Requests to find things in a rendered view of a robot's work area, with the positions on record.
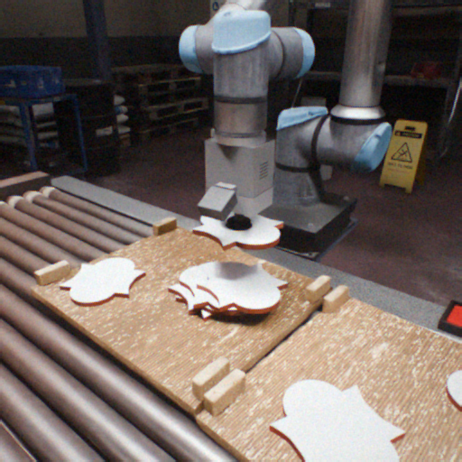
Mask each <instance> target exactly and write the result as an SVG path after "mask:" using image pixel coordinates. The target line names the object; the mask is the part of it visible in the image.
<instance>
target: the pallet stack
mask: <svg viewBox="0 0 462 462"><path fill-rule="evenodd" d="M183 69H187V68H186V67H185V66H184V65H164V63H152V64H143V65H133V66H125V68H122V67H116V69H112V68H111V72H112V74H117V78H113V81H114V85H116V86H115V93H116V94H115V95H116V96H120V97H122V98H124V99H125V101H124V102H123V103H121V104H120V105H123V106H125V107H126V109H127V112H125V113H124V116H127V117H128V119H127V120H126V121H125V122H123V123H122V124H121V125H125V126H127V127H130V128H131V131H130V132H127V133H126V134H130V138H132V137H136V136H138V140H137V142H145V141H149V140H153V139H157V138H161V137H164V136H168V135H171V134H178V133H181V132H185V131H188V130H191V129H194V128H197V127H198V125H199V121H198V120H197V119H198V118H197V111H199V110H204V109H208V98H205V97H198V88H201V81H200V80H201V77H196V76H198V75H199V74H198V73H196V72H193V71H190V70H189V75H187V76H177V75H182V70H183ZM163 72H165V74H164V75H159V74H163ZM185 80H190V87H185ZM183 91H188V97H186V96H183V95H182V92H183ZM191 102H197V106H188V104H187V103H191ZM186 113H187V115H185V116H182V114H186ZM188 121H189V127H187V128H183V129H180V130H177V128H176V126H177V125H183V123H185V122H188ZM161 130H164V132H165V134H159V135H155V136H152V137H150V135H149V133H154V132H158V131H161Z"/></svg>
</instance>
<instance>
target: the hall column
mask: <svg viewBox="0 0 462 462"><path fill-rule="evenodd" d="M83 5H84V13H85V21H86V28H87V36H88V49H89V58H90V65H91V73H93V79H107V80H111V86H112V91H113V99H114V108H115V124H116V136H117V139H118V142H117V144H118V151H119V159H120V160H123V159H125V158H130V157H133V156H134V155H133V154H131V153H130V152H129V150H126V152H122V151H121V150H120V141H119V133H118V123H117V116H116V107H115V90H114V81H113V76H112V72H111V63H110V55H109V45H108V37H107V28H106V14H105V4H104V0H83Z"/></svg>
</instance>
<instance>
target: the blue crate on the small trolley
mask: <svg viewBox="0 0 462 462"><path fill-rule="evenodd" d="M61 68H62V67H46V66H22V65H14V66H4V67H0V97H17V98H26V99H38V98H44V97H53V96H58V95H63V94H64V92H66V91H65V86H63V82H64V81H62V78H63V77H62V75H61Z"/></svg>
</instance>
